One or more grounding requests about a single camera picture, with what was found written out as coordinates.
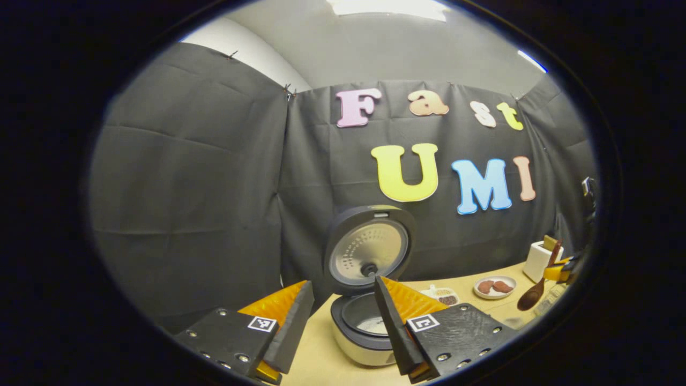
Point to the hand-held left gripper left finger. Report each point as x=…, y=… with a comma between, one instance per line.
x=292, y=332

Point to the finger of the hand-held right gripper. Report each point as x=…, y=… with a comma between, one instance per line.
x=557, y=272

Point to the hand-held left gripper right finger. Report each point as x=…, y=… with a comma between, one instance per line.
x=394, y=332

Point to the brown wooden spoon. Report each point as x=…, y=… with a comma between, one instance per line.
x=530, y=297

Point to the dark lidded rice cooker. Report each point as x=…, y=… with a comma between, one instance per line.
x=364, y=252

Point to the white toaster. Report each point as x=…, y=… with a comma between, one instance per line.
x=535, y=262

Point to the brown bread slice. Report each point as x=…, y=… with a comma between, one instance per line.
x=549, y=242

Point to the reddish brown meat piece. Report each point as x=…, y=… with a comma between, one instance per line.
x=485, y=287
x=502, y=287

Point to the white divided grain dish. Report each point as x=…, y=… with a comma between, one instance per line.
x=442, y=296

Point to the white round plate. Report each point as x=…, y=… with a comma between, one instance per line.
x=496, y=295

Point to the black backdrop cloth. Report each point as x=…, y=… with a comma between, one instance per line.
x=187, y=187

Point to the large ceiling light panel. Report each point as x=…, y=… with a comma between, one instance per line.
x=388, y=8

